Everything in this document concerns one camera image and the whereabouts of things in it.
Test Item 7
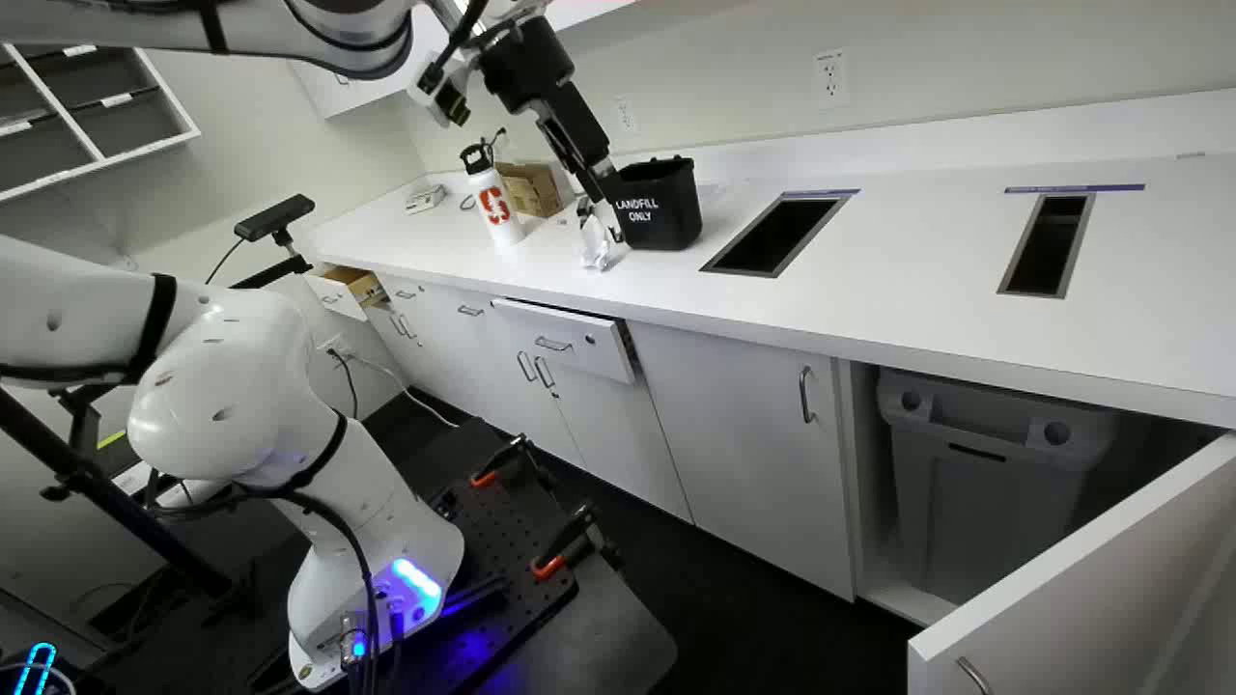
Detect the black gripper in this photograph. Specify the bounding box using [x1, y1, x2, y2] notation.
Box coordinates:
[484, 21, 629, 248]

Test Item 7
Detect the white drawer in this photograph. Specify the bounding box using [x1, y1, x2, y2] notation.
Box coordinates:
[310, 266, 387, 321]
[493, 297, 632, 384]

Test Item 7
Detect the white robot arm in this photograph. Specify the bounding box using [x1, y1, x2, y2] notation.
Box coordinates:
[0, 0, 618, 692]

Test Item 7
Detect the white open cabinet door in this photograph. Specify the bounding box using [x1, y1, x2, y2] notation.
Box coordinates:
[907, 432, 1236, 695]

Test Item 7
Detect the brown cardboard box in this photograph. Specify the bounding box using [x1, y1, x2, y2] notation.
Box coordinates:
[497, 164, 566, 215]

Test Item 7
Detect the white red water bottle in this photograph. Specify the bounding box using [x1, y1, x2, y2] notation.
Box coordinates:
[459, 134, 526, 248]

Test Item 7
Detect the black landfill bin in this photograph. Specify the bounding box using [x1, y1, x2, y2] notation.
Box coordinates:
[611, 160, 703, 250]

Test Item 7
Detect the small grey object on counter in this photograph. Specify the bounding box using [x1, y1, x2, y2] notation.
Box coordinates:
[404, 186, 449, 214]

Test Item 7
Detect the orange black clamp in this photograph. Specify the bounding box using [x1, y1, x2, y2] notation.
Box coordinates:
[467, 432, 556, 492]
[528, 508, 622, 582]

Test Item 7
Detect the grey trash can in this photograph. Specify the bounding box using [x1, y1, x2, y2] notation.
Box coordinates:
[878, 370, 1120, 602]

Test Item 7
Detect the black camera on stand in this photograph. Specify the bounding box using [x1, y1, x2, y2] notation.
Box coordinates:
[235, 195, 315, 291]

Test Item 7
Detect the white cabinet door with handle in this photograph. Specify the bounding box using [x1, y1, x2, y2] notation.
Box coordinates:
[632, 324, 852, 598]

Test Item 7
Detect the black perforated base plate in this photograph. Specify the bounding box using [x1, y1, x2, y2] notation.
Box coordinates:
[322, 450, 611, 695]

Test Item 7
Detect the white wall shelf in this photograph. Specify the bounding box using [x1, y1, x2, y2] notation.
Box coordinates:
[0, 42, 199, 203]

